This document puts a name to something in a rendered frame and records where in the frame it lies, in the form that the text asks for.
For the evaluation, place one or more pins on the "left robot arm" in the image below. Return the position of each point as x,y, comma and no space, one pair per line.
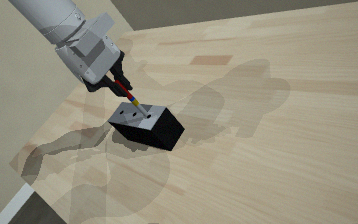
62,21

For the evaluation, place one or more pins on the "red and grey striped pin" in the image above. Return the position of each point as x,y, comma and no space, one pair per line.
133,100

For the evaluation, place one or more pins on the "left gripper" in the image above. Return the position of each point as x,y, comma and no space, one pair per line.
104,57

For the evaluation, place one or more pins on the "black rectangular block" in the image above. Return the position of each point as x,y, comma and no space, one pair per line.
159,129

